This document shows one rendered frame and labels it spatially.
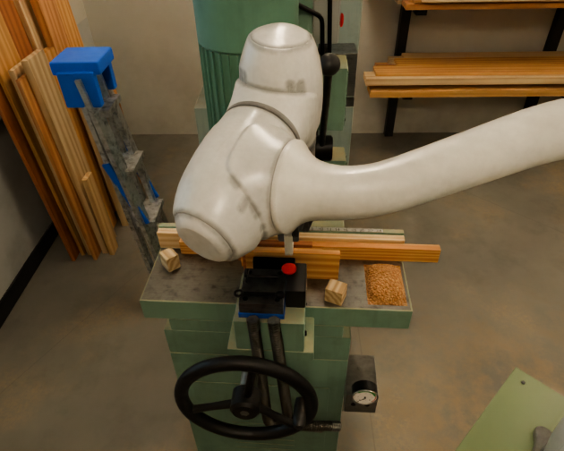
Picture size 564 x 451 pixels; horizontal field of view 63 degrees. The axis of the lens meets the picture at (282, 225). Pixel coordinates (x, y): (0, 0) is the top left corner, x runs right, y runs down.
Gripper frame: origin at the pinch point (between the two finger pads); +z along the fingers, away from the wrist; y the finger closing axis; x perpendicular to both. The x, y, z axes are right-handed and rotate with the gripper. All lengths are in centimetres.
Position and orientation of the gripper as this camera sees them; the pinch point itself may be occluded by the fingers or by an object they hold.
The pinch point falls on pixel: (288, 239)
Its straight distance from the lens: 85.2
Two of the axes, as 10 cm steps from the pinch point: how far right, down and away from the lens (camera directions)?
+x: -0.7, 8.1, -5.8
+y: -10.0, -0.3, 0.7
